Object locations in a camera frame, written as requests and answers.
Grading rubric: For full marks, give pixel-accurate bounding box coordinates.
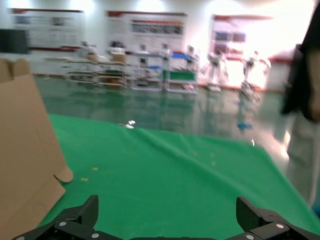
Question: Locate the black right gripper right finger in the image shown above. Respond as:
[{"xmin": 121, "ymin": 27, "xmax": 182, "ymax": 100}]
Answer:
[{"xmin": 223, "ymin": 196, "xmax": 320, "ymax": 240}]

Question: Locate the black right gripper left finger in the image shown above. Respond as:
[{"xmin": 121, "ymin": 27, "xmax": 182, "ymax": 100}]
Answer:
[{"xmin": 12, "ymin": 194, "xmax": 100, "ymax": 240}]

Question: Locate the brown cardboard paper box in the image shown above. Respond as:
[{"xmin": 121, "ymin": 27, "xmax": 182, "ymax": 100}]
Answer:
[{"xmin": 0, "ymin": 57, "xmax": 75, "ymax": 237}]

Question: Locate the small blue floor object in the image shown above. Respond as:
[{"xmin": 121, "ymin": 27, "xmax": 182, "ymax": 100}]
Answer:
[{"xmin": 236, "ymin": 121, "xmax": 254, "ymax": 130}]

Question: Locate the person in dark top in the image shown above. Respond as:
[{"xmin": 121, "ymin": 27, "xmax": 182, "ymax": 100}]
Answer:
[{"xmin": 281, "ymin": 0, "xmax": 320, "ymax": 213}]

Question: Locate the green table cloth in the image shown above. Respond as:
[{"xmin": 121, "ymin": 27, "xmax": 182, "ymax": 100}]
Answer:
[{"xmin": 37, "ymin": 113, "xmax": 320, "ymax": 240}]

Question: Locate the white humanoid robot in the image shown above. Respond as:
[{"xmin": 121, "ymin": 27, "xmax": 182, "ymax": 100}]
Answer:
[
  {"xmin": 205, "ymin": 49, "xmax": 230, "ymax": 93},
  {"xmin": 238, "ymin": 50, "xmax": 273, "ymax": 103}
]

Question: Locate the metal shelf with cardboard boxes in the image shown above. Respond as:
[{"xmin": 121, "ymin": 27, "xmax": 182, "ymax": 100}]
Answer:
[{"xmin": 65, "ymin": 46, "xmax": 128, "ymax": 89}]

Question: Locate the metal rack with green board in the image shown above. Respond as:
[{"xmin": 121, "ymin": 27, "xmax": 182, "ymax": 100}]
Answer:
[{"xmin": 130, "ymin": 44, "xmax": 201, "ymax": 95}]

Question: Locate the black monitor screen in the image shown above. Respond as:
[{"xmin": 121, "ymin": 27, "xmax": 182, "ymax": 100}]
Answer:
[{"xmin": 0, "ymin": 28, "xmax": 30, "ymax": 55}]

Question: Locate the white red wall poster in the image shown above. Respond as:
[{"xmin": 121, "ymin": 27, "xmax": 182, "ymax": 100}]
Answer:
[
  {"xmin": 9, "ymin": 8, "xmax": 85, "ymax": 52},
  {"xmin": 105, "ymin": 10, "xmax": 188, "ymax": 51},
  {"xmin": 211, "ymin": 14, "xmax": 275, "ymax": 56}
]

